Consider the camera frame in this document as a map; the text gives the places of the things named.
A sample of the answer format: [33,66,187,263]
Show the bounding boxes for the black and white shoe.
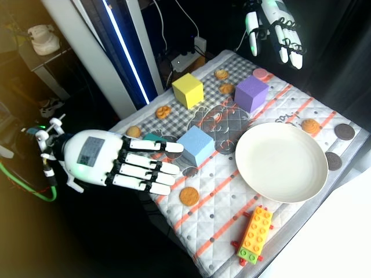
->
[39,97,64,118]

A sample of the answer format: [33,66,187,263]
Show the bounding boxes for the white plug adapter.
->
[193,36,208,56]

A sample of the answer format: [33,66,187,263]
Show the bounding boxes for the pink toy macaron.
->
[252,68,275,82]

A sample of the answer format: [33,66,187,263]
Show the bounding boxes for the grey quilt with bear print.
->
[110,49,363,278]

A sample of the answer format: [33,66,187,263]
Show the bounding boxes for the green cable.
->
[0,161,58,203]

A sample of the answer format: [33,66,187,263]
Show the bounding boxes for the small round tan cookie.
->
[126,125,142,138]

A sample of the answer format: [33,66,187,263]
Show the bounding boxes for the teal block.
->
[143,132,176,144]

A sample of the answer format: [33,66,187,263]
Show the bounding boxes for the white round plate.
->
[234,122,329,204]

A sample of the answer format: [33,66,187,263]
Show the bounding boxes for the white moulded object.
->
[28,24,61,56]

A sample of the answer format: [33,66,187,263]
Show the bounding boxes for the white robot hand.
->
[62,129,185,196]
[245,0,308,70]

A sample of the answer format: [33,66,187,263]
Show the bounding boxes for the yellow foam cube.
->
[172,72,205,109]

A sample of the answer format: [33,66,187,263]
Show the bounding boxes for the white pillar with light strip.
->
[40,0,166,120]

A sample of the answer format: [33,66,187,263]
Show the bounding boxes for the orange and green brick toy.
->
[231,204,275,266]

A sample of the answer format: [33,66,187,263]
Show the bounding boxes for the white cable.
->
[151,0,169,52]
[173,0,201,38]

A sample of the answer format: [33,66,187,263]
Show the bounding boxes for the white power strip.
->
[170,53,205,74]

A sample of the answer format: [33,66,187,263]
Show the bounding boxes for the blue foam cube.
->
[176,126,216,168]

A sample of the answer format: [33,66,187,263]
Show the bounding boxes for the large round orange biscuit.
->
[179,186,199,207]

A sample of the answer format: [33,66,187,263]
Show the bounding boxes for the purple foam cube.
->
[234,75,270,114]

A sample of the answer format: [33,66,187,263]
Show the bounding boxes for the grey shelf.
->
[17,43,74,100]

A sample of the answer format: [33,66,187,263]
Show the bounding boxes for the pretzel toy cookie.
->
[155,105,172,120]

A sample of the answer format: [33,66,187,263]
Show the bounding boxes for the dark brown round cookie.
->
[324,151,343,171]
[334,123,356,141]

